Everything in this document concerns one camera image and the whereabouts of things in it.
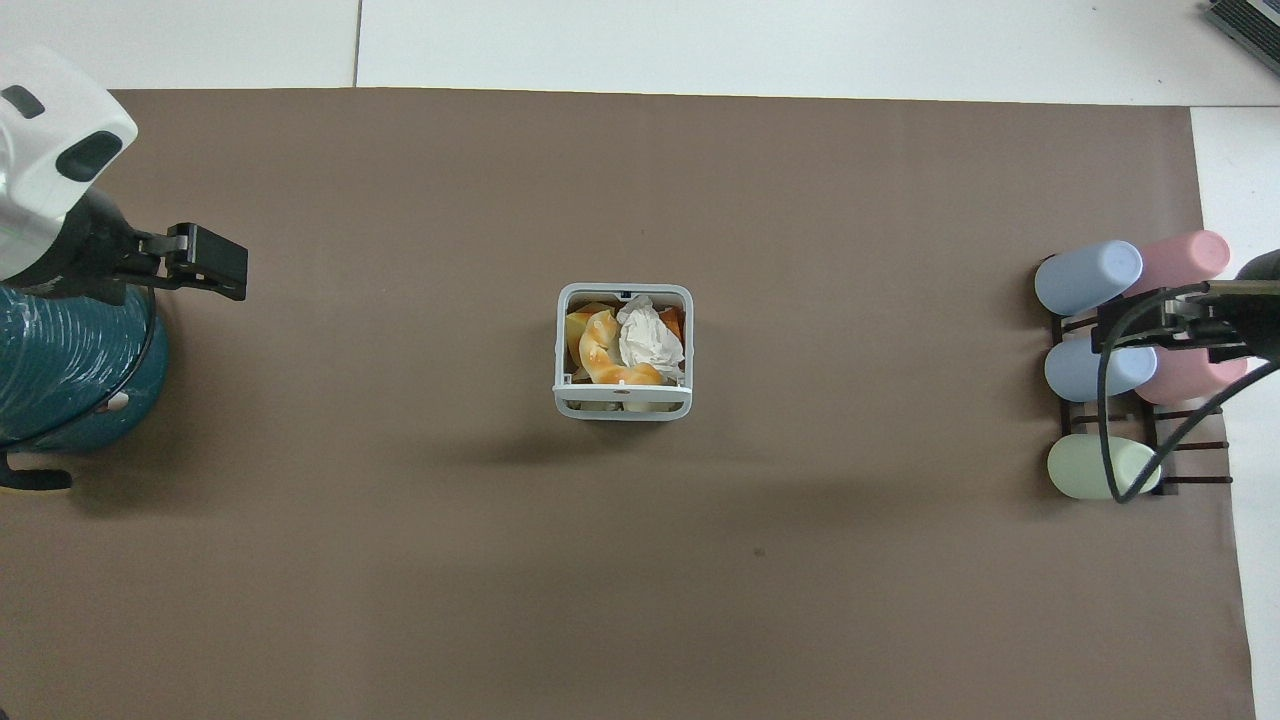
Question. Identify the orange food scrap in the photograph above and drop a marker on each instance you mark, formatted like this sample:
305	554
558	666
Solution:
672	322

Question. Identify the blue cup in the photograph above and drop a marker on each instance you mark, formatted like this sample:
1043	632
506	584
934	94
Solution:
1085	278
1075	372

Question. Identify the yellow food scrap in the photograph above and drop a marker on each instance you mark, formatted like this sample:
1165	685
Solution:
574	330

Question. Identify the golden bread roll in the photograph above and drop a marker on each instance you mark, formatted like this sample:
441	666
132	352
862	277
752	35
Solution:
598	350

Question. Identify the grey trash can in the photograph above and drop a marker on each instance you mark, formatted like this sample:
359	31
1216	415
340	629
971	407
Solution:
560	340

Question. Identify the teal ribbed pot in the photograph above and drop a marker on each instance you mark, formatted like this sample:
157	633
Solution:
60	360

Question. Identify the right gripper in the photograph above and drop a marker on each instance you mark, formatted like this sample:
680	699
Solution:
1255	320

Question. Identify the dark cup rack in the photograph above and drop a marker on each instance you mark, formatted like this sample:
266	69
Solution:
1190	445

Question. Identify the crumpled white tissue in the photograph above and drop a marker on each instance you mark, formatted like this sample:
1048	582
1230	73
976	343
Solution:
648	335

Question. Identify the grey laptop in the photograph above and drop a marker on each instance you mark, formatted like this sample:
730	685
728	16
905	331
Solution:
1248	20

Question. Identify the grey trash can lid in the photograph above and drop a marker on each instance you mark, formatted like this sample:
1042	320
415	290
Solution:
622	392

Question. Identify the pink cup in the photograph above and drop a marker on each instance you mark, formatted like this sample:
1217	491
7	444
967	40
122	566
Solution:
1190	258
1195	375

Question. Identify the pale green cup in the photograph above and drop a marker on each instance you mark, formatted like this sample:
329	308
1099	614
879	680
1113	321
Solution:
1075	470

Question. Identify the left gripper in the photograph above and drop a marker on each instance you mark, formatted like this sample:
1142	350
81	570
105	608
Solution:
95	250

